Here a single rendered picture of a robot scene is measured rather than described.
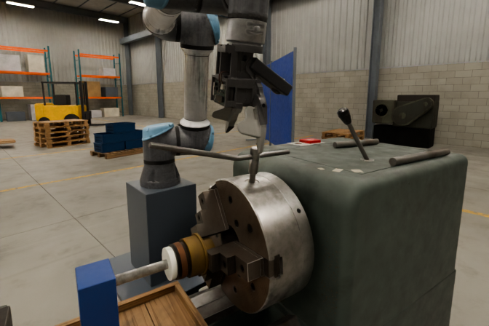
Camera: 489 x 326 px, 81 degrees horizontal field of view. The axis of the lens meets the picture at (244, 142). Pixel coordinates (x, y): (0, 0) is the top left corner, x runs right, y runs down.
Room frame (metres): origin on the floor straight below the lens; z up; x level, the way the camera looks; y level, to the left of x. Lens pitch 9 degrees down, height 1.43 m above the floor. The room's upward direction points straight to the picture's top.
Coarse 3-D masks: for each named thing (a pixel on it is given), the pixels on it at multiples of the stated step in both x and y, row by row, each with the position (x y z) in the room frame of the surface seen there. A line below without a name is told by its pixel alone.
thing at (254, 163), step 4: (252, 148) 0.63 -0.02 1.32; (256, 148) 0.63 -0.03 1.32; (252, 152) 0.63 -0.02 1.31; (256, 152) 0.62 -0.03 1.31; (256, 156) 0.63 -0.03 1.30; (252, 160) 0.63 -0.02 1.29; (256, 160) 0.63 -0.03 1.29; (252, 164) 0.63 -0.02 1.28; (256, 164) 0.63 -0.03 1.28; (252, 168) 0.63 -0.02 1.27; (256, 168) 0.63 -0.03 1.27; (252, 172) 0.63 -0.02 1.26; (256, 172) 0.63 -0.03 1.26; (252, 176) 0.64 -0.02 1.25; (252, 180) 0.64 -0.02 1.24
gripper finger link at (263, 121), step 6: (258, 90) 0.56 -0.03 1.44; (258, 96) 0.55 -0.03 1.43; (264, 96) 0.56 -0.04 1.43; (258, 102) 0.55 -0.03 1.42; (264, 102) 0.55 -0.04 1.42; (258, 108) 0.55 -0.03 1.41; (264, 108) 0.55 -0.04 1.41; (258, 114) 0.55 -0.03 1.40; (264, 114) 0.55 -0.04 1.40; (264, 120) 0.55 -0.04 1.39
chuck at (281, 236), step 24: (240, 192) 0.61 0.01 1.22; (264, 192) 0.61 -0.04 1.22; (240, 216) 0.61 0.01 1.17; (264, 216) 0.56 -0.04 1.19; (288, 216) 0.58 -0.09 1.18; (216, 240) 0.70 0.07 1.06; (240, 240) 0.61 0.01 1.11; (264, 240) 0.53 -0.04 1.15; (288, 240) 0.55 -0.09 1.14; (288, 264) 0.54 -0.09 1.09; (240, 288) 0.61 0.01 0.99; (264, 288) 0.53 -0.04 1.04; (288, 288) 0.55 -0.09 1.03
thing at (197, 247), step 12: (180, 240) 0.60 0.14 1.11; (192, 240) 0.58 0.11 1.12; (204, 240) 0.60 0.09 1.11; (180, 252) 0.55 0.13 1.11; (192, 252) 0.56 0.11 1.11; (204, 252) 0.57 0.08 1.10; (180, 264) 0.54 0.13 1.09; (192, 264) 0.55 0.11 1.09; (204, 264) 0.56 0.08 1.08; (180, 276) 0.54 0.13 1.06; (192, 276) 0.56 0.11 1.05
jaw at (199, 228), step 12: (204, 192) 0.68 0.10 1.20; (216, 192) 0.69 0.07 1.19; (204, 204) 0.67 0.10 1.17; (216, 204) 0.67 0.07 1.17; (204, 216) 0.64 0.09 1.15; (216, 216) 0.65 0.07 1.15; (192, 228) 0.63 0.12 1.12; (204, 228) 0.62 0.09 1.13; (216, 228) 0.63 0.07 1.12; (228, 228) 0.65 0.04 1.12
